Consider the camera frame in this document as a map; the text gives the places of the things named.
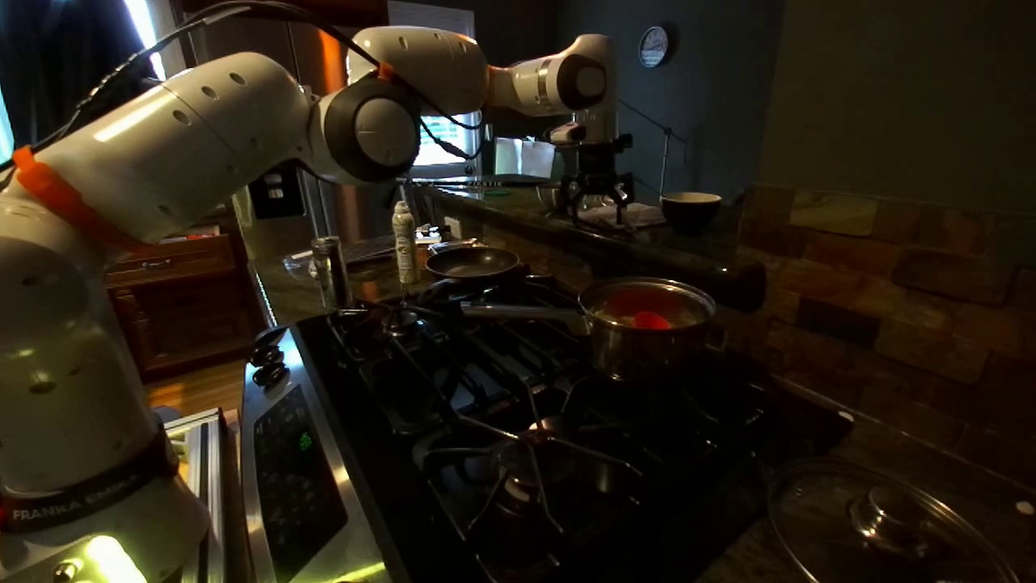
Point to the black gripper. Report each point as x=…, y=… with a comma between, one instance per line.
x=591, y=172

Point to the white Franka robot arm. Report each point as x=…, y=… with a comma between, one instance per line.
x=67, y=359

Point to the small black bowl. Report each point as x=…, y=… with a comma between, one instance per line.
x=689, y=212

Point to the black frying pan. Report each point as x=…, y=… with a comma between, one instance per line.
x=475, y=264

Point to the glass pot lid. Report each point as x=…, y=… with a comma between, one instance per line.
x=821, y=528

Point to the thin metal desk lamp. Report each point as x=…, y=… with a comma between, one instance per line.
x=660, y=163

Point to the red tomato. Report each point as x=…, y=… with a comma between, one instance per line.
x=649, y=319

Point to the clear container of white beans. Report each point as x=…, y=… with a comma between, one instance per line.
x=448, y=227

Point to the stainless refrigerator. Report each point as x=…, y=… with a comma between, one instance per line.
x=343, y=216

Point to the black gas stove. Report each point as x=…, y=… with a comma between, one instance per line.
x=432, y=433

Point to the clear glass dish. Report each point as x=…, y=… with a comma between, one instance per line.
x=300, y=264

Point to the black stove knob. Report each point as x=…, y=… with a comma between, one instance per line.
x=264, y=344
x=272, y=375

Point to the wooden cabinet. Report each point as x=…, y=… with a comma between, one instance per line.
x=183, y=304

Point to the bright narrow window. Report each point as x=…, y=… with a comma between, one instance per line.
x=143, y=38

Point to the round wall clock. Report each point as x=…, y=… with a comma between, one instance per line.
x=654, y=46

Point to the black switch panel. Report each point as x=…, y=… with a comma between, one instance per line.
x=275, y=196

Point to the aluminium base frame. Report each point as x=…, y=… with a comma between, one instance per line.
x=205, y=473

